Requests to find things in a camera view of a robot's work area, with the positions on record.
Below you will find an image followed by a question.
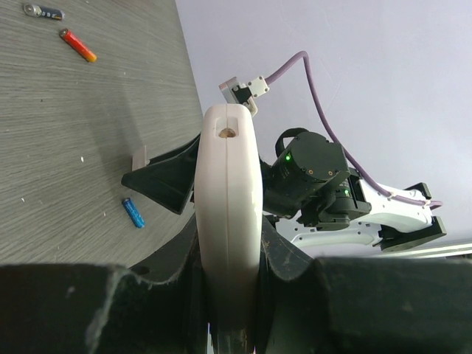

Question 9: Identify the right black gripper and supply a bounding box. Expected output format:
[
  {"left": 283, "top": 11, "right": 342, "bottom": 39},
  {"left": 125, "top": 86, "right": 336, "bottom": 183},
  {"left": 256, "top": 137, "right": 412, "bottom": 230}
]
[{"left": 260, "top": 154, "right": 295, "bottom": 218}]

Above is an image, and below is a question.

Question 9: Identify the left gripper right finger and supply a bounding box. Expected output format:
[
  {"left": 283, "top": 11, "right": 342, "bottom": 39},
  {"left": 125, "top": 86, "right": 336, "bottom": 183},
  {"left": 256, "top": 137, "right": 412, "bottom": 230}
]
[{"left": 256, "top": 221, "right": 471, "bottom": 353}]

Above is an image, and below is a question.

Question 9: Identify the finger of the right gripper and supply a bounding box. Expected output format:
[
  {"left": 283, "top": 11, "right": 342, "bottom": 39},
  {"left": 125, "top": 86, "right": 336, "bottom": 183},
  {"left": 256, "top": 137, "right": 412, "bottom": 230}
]
[{"left": 121, "top": 136, "right": 200, "bottom": 215}]

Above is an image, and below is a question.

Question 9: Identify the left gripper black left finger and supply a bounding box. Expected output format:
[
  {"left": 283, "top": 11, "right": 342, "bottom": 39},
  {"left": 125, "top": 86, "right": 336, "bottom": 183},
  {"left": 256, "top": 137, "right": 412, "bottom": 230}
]
[{"left": 1, "top": 220, "right": 208, "bottom": 353}]

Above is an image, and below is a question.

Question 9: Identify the white battery cover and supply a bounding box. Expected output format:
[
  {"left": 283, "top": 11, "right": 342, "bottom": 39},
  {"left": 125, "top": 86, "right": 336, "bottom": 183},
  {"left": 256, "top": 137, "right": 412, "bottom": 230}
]
[{"left": 131, "top": 145, "right": 150, "bottom": 171}]

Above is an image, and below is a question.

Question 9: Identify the white remote control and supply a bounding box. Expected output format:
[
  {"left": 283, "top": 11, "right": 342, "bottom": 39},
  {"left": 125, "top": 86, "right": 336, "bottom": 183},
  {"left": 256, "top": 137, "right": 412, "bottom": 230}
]
[{"left": 194, "top": 104, "right": 263, "bottom": 353}]

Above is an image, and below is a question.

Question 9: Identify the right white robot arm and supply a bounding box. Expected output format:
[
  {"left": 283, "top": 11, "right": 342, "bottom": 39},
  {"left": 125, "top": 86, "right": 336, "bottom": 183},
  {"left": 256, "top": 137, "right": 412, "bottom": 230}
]
[{"left": 121, "top": 128, "right": 447, "bottom": 251}]

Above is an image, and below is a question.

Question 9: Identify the blue battery right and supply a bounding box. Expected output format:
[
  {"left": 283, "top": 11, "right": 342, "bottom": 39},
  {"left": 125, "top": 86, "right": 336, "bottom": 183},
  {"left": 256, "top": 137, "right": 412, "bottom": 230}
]
[{"left": 122, "top": 198, "right": 145, "bottom": 229}]

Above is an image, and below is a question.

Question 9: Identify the red orange battery centre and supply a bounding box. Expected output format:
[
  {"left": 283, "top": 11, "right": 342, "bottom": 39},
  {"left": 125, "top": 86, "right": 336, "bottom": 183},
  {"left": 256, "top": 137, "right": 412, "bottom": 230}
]
[{"left": 59, "top": 28, "right": 97, "bottom": 63}]

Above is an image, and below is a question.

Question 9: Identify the black battery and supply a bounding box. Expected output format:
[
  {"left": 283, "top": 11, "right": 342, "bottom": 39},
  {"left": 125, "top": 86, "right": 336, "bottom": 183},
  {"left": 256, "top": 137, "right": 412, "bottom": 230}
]
[{"left": 23, "top": 4, "right": 65, "bottom": 21}]

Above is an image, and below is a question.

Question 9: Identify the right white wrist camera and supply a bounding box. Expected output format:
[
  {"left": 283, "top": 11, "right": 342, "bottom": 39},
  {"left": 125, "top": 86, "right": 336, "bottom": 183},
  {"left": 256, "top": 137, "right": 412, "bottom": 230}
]
[{"left": 219, "top": 76, "right": 270, "bottom": 117}]

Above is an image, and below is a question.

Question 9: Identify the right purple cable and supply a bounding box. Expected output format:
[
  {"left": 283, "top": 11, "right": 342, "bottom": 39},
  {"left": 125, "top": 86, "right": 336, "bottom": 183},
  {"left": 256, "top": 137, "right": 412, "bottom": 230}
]
[{"left": 265, "top": 50, "right": 443, "bottom": 207}]

